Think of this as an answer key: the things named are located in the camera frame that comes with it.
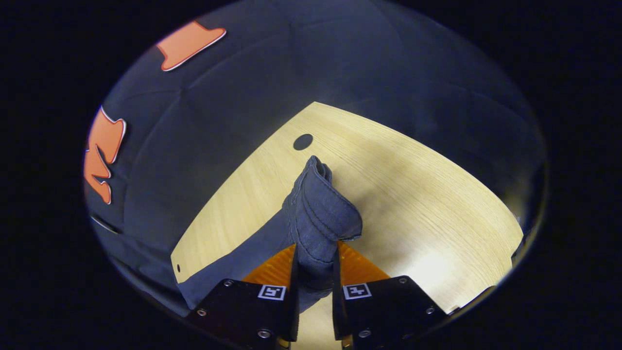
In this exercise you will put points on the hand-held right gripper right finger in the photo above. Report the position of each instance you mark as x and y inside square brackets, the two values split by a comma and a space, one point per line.
[336, 296]

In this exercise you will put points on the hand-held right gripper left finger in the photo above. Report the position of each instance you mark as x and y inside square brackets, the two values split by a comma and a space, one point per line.
[293, 296]

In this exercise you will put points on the dark grey jeans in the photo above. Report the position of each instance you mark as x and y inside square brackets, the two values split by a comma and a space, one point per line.
[316, 218]

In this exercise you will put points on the black backdrop cloth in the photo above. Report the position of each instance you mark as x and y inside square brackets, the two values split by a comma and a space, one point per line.
[291, 63]

